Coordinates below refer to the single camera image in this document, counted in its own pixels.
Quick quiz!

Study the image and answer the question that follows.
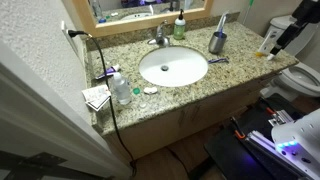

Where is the blue purple toothpaste tube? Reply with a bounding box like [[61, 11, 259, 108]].
[[95, 64, 120, 80]]

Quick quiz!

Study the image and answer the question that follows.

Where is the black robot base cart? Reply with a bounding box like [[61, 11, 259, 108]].
[[204, 94, 313, 180]]

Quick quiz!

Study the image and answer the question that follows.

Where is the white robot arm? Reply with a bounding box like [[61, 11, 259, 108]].
[[267, 0, 320, 180]]

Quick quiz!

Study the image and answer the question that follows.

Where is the white oval sink basin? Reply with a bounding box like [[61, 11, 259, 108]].
[[139, 46, 208, 87]]

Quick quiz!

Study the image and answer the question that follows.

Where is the chrome sink faucet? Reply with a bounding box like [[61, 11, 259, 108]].
[[148, 20, 170, 47]]

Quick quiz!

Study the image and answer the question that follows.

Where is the white contact lens case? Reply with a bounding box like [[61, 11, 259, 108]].
[[143, 87, 158, 95]]

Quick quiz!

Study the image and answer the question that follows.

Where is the green bottle cap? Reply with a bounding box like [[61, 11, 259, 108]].
[[133, 88, 140, 95]]

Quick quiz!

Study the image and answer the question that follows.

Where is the clear plastic water bottle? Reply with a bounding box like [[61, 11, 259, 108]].
[[112, 72, 131, 105]]

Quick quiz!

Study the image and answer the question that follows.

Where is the wooden vanity cabinet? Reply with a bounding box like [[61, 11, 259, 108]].
[[97, 73, 276, 162]]

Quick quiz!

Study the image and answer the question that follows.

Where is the purple razor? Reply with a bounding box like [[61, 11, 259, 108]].
[[208, 58, 229, 64]]

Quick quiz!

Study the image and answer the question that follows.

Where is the green soap dispenser bottle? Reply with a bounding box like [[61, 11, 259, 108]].
[[173, 9, 186, 40]]

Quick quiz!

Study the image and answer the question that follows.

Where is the grey metal cup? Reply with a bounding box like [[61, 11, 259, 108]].
[[209, 32, 227, 54]]

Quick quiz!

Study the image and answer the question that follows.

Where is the blue white toothbrush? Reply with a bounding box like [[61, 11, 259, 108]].
[[216, 12, 228, 38]]

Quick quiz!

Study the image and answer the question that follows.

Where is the wood framed mirror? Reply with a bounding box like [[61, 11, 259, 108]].
[[70, 0, 180, 37]]

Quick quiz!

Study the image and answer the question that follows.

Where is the white tube yellow cap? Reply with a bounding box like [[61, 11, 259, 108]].
[[255, 30, 279, 57]]

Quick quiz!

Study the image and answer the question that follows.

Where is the white toilet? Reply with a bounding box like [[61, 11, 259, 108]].
[[260, 15, 320, 101]]

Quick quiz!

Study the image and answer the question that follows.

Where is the black power cable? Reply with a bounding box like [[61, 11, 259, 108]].
[[67, 29, 138, 178]]

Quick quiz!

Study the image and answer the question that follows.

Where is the white wall outlet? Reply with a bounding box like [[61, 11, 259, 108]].
[[61, 20, 78, 56]]

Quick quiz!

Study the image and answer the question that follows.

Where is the green handled mop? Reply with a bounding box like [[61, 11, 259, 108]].
[[242, 0, 255, 25]]

